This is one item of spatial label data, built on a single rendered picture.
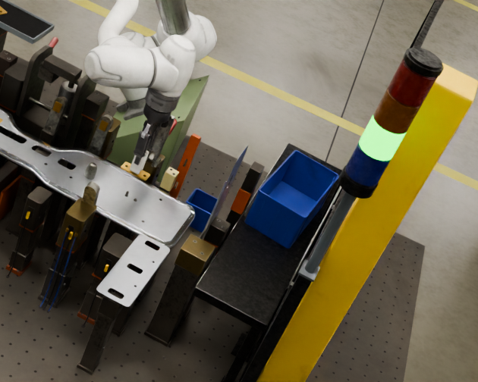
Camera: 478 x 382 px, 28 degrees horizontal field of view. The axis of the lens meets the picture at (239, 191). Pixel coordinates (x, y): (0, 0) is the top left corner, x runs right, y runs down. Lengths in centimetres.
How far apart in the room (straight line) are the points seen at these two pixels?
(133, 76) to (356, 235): 79
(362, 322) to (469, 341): 147
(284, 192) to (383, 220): 112
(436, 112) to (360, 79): 448
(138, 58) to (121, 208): 51
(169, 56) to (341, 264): 79
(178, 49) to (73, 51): 291
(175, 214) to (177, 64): 53
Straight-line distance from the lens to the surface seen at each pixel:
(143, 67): 248
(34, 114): 310
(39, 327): 279
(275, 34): 637
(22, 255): 288
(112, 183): 286
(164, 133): 287
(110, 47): 248
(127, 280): 257
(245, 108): 544
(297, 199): 306
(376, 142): 173
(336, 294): 210
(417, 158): 189
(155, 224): 277
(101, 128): 294
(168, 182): 288
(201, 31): 344
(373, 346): 322
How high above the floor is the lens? 273
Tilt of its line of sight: 35 degrees down
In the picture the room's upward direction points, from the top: 25 degrees clockwise
